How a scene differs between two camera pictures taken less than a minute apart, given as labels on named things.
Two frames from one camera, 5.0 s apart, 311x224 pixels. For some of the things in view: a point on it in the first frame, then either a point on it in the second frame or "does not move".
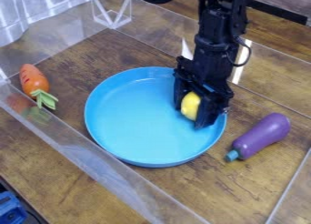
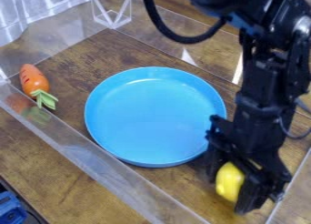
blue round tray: [135, 124] does not move
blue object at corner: [12, 210] does not move
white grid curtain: [24, 6] does not move
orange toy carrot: [35, 85] does not move
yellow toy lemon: [190, 105] -> [228, 181]
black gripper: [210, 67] -> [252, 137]
